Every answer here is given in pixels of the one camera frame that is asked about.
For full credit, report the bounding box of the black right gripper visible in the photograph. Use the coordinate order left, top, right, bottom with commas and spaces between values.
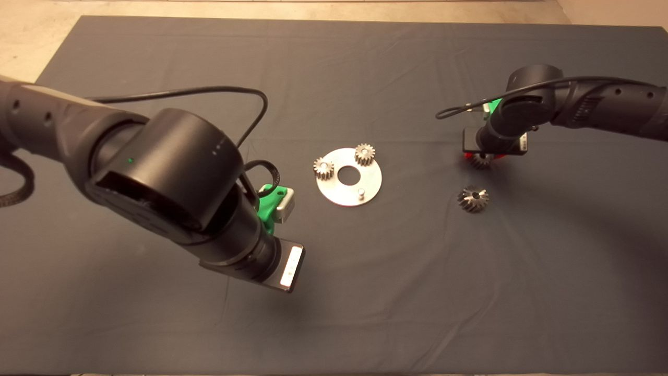
462, 127, 528, 159

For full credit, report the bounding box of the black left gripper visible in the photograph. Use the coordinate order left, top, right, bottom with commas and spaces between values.
200, 238, 306, 294

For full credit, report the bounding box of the larger steel gear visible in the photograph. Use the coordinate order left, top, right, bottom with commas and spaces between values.
457, 185, 490, 214

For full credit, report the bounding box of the round metal plate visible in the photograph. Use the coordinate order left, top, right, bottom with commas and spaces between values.
316, 148, 383, 207

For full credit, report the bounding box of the dark grey table cloth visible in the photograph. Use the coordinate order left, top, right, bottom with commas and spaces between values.
0, 15, 668, 374

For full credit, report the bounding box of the black braided left arm sleeve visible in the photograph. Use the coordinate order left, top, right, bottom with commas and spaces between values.
0, 150, 35, 208

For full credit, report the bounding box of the green left camera mount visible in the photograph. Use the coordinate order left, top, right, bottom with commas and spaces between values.
257, 184, 289, 234

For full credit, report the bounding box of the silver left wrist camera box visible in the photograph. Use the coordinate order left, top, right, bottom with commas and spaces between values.
274, 189, 296, 224

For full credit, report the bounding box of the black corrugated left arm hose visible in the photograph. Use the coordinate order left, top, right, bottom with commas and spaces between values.
244, 159, 281, 199

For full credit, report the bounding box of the thin black left camera cable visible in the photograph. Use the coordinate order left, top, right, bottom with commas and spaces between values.
89, 86, 269, 149

